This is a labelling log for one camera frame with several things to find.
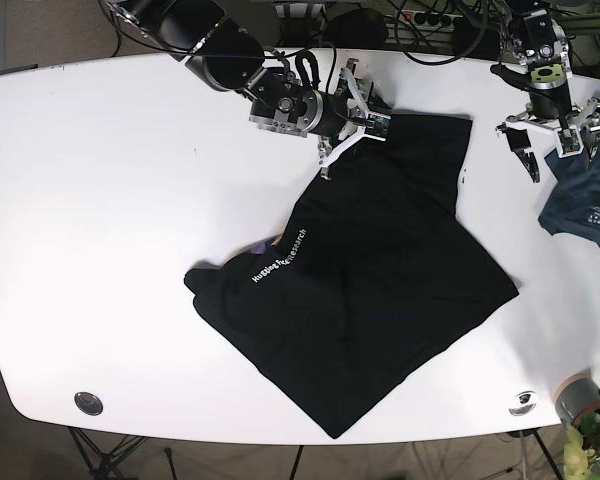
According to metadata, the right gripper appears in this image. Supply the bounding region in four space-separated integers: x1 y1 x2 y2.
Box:
313 57 380 180

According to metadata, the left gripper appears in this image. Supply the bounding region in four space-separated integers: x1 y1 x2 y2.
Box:
496 87 600 183

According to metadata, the dark blue T-shirt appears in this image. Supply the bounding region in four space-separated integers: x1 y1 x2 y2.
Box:
538 144 600 249

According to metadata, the black T-shirt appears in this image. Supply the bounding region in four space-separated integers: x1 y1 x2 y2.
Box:
184 114 518 438

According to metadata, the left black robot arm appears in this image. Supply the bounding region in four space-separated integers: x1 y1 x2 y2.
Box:
394 1 600 183

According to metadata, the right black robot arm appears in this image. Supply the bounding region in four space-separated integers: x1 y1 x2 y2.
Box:
98 1 391 178

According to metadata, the grey plant pot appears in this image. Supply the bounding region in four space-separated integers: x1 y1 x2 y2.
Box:
552 373 600 427

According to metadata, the right silver table grommet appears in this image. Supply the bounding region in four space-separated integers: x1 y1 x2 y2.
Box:
508 390 538 417

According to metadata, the silver table grommet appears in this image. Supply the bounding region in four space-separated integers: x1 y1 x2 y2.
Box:
74 392 104 416
508 390 538 417

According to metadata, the green potted plant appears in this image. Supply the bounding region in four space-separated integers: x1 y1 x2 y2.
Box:
563 412 600 480

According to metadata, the left silver table grommet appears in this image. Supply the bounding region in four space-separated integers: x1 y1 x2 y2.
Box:
74 392 104 416

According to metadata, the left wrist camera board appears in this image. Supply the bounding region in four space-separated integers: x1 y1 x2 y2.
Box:
557 127 584 158

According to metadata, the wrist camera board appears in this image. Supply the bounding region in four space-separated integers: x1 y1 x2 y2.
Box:
557 127 584 158
363 111 391 141

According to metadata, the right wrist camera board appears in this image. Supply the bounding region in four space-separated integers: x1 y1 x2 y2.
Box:
363 111 391 141

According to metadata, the black table leg frame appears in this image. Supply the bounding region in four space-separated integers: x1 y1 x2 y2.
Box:
68 427 147 480

